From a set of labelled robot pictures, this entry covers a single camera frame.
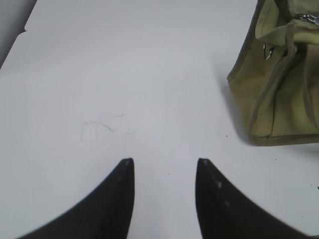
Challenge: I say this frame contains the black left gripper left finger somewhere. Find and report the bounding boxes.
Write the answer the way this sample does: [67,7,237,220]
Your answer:
[23,158,135,239]

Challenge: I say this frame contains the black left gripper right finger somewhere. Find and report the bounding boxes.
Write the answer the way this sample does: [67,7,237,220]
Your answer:
[195,158,308,239]

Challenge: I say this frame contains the yellow canvas bag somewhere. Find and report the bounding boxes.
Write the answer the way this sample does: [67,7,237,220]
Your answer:
[227,0,319,146]

